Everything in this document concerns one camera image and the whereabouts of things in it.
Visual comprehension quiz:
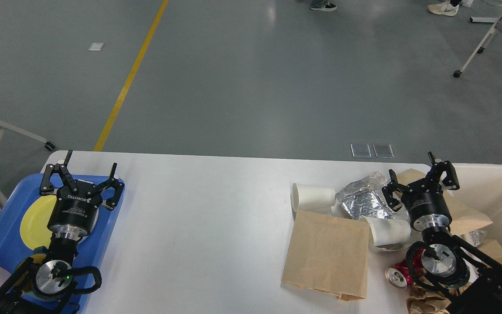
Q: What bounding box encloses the white sneaker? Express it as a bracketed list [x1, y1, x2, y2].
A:
[427, 0, 460, 17]

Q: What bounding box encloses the right floor socket cover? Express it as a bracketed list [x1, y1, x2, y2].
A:
[373, 143, 395, 158]

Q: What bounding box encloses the floor socket cover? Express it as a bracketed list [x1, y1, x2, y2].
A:
[373, 143, 395, 158]
[350, 143, 372, 159]

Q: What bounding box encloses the flat brown paper bag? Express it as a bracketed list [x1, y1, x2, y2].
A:
[281, 210, 370, 301]

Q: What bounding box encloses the white round plate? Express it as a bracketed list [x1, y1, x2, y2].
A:
[86, 205, 99, 237]

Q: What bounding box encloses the crumpled brown paper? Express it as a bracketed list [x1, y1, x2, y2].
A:
[406, 284, 451, 314]

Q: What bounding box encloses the brown paper inside bin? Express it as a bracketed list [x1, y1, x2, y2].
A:
[476, 239, 502, 264]

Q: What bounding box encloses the crushed red soda can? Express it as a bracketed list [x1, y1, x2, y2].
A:
[384, 255, 424, 290]

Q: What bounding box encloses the brown paper bag on bin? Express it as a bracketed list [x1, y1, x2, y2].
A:
[397, 168, 493, 236]

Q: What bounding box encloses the dark green mug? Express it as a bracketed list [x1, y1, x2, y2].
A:
[9, 246, 54, 300]

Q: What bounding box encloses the crumpled silver foil bag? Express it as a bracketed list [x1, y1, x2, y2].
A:
[335, 171, 410, 222]

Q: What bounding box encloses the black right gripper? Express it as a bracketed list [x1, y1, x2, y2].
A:
[382, 152, 460, 231]

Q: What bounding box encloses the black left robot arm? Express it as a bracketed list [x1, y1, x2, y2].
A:
[0, 151, 125, 314]

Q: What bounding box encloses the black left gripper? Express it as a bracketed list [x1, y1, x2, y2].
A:
[39, 150, 125, 239]

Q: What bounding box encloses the upright-lying white paper cup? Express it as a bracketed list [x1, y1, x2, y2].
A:
[290, 183, 336, 216]

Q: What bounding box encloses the black sneaker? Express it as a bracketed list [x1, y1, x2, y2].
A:
[309, 0, 337, 12]

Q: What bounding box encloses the left floor socket cover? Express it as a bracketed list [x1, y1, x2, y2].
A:
[350, 143, 372, 159]

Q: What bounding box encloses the yellow plastic plate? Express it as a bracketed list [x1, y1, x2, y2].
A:
[20, 195, 57, 250]

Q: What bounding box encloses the crushed white paper cup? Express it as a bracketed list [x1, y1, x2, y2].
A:
[359, 216, 412, 247]

